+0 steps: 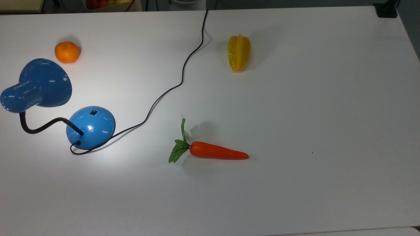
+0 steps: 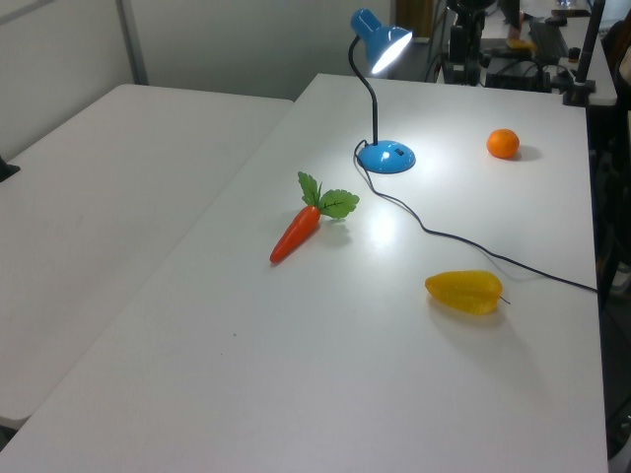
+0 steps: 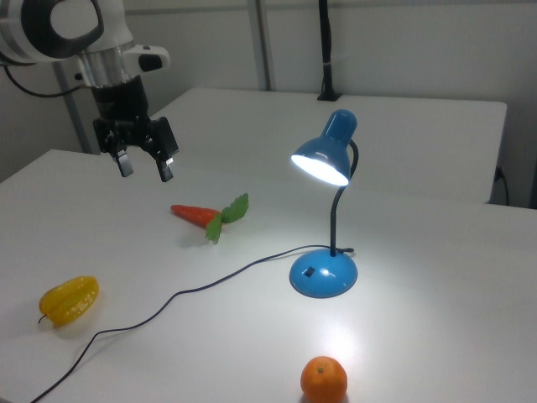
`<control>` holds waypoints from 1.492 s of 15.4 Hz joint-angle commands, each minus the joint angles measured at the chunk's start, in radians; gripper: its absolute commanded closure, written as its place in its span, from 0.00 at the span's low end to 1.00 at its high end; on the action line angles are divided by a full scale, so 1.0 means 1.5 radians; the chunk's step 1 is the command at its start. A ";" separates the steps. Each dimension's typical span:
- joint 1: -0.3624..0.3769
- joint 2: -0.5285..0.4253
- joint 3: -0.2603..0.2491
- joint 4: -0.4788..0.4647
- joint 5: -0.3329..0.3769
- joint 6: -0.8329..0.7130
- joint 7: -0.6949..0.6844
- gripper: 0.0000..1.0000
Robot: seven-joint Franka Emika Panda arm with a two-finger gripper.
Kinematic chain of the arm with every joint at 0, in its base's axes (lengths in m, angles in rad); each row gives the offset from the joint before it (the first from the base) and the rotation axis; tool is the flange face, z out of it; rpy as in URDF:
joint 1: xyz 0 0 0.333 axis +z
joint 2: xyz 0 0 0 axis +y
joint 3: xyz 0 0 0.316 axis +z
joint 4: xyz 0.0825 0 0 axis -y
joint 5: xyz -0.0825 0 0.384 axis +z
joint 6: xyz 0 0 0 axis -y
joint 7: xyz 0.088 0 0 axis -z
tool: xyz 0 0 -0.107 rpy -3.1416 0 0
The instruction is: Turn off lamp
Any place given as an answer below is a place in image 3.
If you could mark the orange toy mandarin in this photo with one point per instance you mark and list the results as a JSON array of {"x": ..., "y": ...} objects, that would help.
[{"x": 323, "y": 380}]

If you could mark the white black Franka robot arm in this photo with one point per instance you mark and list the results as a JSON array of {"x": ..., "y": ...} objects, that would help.
[{"x": 25, "y": 38}]

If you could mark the grey metal frame post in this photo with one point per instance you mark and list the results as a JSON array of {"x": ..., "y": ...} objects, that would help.
[{"x": 77, "y": 121}]

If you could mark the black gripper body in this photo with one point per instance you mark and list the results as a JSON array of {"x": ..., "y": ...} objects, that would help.
[{"x": 126, "y": 121}]

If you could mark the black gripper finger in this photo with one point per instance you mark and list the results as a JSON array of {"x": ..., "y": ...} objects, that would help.
[
  {"x": 165, "y": 170},
  {"x": 125, "y": 165}
]

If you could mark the tall black clamped pole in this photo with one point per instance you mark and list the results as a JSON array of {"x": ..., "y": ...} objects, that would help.
[{"x": 326, "y": 42}]

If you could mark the yellow toy starfruit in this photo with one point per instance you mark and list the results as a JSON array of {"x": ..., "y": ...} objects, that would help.
[{"x": 71, "y": 300}]

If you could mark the orange toy carrot with leaves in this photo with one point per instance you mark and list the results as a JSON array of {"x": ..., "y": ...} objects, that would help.
[{"x": 193, "y": 213}]

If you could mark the blue gooseneck desk lamp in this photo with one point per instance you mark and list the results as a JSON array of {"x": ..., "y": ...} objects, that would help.
[{"x": 323, "y": 279}]

